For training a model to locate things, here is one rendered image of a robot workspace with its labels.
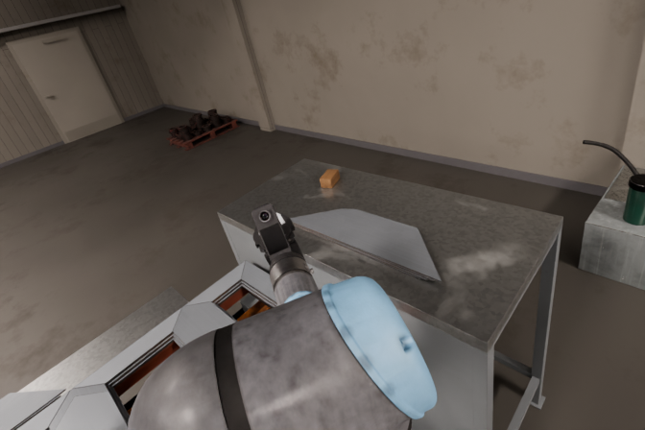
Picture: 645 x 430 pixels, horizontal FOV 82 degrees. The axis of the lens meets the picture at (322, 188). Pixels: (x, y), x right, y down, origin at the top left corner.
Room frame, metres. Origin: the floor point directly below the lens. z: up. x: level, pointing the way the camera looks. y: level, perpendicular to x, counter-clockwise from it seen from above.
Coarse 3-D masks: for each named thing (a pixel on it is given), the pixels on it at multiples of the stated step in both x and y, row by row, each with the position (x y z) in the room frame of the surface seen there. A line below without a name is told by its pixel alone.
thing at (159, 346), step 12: (240, 288) 1.27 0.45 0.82; (252, 288) 1.23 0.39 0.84; (216, 300) 1.21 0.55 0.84; (264, 300) 1.15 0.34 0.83; (168, 336) 1.07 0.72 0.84; (156, 348) 1.03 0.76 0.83; (144, 360) 0.99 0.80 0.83; (120, 372) 0.95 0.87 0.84; (132, 372) 0.96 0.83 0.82; (108, 384) 0.92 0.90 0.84; (72, 396) 0.89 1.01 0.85; (60, 408) 0.86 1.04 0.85; (120, 408) 0.81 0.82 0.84
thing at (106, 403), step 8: (104, 400) 0.85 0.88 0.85; (112, 400) 0.84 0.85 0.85; (88, 408) 0.83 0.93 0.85; (96, 408) 0.82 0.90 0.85; (104, 408) 0.82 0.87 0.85; (112, 408) 0.81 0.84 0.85; (80, 416) 0.81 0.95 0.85; (88, 416) 0.80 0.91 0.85; (96, 416) 0.80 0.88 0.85; (72, 424) 0.79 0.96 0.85; (80, 424) 0.78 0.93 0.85; (88, 424) 0.77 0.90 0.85
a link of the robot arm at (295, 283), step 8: (288, 272) 0.51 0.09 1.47; (296, 272) 0.51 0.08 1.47; (304, 272) 0.51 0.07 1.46; (280, 280) 0.50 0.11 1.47; (288, 280) 0.49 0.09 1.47; (296, 280) 0.48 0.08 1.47; (304, 280) 0.48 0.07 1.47; (312, 280) 0.49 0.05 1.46; (280, 288) 0.48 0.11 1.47; (288, 288) 0.47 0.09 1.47; (296, 288) 0.46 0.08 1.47; (304, 288) 0.46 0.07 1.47; (312, 288) 0.47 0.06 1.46; (280, 296) 0.47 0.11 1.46; (288, 296) 0.45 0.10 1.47; (296, 296) 0.45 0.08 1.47
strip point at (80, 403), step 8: (104, 392) 0.88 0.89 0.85; (72, 400) 0.88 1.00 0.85; (80, 400) 0.87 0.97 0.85; (88, 400) 0.86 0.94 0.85; (96, 400) 0.85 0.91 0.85; (72, 408) 0.85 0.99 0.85; (80, 408) 0.84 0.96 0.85; (64, 416) 0.82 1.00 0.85; (72, 416) 0.82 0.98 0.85; (64, 424) 0.79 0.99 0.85
